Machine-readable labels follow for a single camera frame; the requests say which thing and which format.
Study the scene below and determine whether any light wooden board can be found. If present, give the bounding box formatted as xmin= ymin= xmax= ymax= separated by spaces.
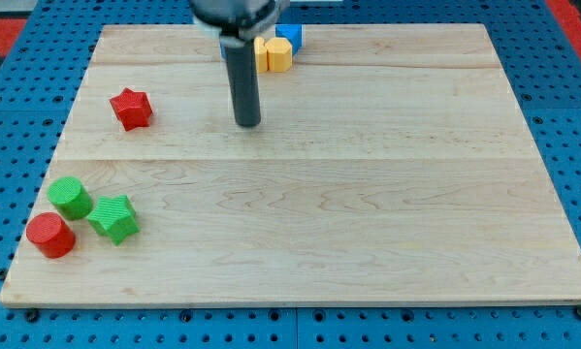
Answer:
xmin=0 ymin=24 xmax=581 ymax=309

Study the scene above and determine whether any yellow hexagon block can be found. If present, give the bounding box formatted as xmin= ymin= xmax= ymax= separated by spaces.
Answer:
xmin=265 ymin=37 xmax=293 ymax=73

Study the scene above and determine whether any green star block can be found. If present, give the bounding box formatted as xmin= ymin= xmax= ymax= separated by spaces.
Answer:
xmin=86 ymin=195 xmax=140 ymax=245

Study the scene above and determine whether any green cylinder block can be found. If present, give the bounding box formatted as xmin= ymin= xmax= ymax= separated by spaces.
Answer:
xmin=47 ymin=176 xmax=93 ymax=220

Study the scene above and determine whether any yellow block behind rod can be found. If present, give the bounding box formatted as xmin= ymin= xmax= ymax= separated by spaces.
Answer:
xmin=254 ymin=37 xmax=269 ymax=74

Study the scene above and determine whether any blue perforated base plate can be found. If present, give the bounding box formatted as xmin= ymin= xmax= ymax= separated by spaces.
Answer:
xmin=0 ymin=0 xmax=581 ymax=348

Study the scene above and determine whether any red star block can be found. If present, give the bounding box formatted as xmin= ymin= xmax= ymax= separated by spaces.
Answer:
xmin=110 ymin=88 xmax=152 ymax=131

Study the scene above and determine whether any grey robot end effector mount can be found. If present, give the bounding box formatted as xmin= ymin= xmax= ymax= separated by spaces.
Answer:
xmin=188 ymin=0 xmax=290 ymax=40

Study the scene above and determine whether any red cylinder block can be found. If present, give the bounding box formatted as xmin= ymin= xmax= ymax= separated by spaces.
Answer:
xmin=25 ymin=212 xmax=76 ymax=259

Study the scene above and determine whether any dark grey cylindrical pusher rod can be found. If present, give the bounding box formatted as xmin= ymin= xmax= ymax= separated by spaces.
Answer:
xmin=223 ymin=40 xmax=261 ymax=128

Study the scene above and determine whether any blue block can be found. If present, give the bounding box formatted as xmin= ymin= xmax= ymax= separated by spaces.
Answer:
xmin=275 ymin=24 xmax=303 ymax=56

